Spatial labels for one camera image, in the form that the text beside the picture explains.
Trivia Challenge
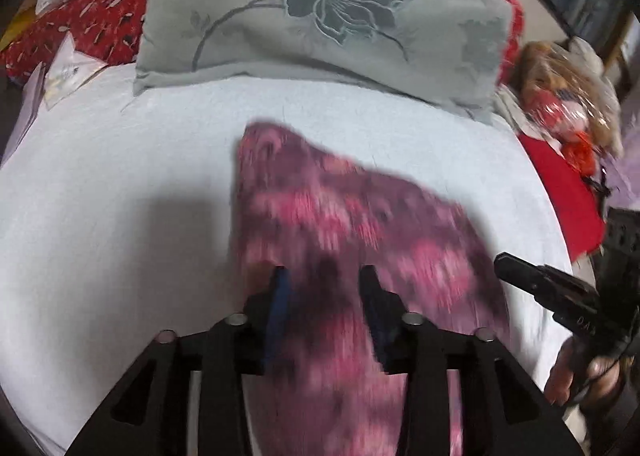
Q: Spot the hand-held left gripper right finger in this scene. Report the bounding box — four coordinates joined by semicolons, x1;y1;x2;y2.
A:
359;263;583;456

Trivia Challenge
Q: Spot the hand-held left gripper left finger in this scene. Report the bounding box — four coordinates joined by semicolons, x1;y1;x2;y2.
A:
65;265;293;456

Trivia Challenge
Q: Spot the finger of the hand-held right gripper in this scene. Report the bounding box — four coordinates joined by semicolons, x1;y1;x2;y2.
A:
492;252;568;309

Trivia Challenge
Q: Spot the pink floral garment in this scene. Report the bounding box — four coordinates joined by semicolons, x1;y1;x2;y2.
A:
232;121;513;456

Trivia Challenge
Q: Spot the person's right hand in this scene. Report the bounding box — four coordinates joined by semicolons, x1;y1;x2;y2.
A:
542;336;626;409

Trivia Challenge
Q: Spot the purple cover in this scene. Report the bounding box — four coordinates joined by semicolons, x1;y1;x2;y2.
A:
605;151;640;212

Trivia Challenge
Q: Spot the plain red cloth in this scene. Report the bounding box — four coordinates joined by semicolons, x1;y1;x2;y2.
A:
517;131;608;259

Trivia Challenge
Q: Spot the plastic-wrapped toy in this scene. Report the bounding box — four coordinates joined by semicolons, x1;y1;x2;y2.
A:
500;39;626;172

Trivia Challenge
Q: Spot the white bed sheet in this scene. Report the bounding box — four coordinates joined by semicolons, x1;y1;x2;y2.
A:
0;61;576;456

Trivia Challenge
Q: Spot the grey pillow with flower pattern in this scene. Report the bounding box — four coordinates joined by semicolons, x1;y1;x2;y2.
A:
132;0;516;124

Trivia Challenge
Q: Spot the white printed cloth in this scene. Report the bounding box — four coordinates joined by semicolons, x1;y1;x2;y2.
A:
42;31;108;112

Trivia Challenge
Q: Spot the lilac cloth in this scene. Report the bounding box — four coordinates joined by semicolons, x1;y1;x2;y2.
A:
0;64;48;167

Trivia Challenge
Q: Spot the red patterned blanket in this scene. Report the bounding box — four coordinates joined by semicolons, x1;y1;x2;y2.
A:
2;0;526;84

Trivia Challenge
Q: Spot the yellow cloth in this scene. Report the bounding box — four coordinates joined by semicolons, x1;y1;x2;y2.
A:
0;6;38;52

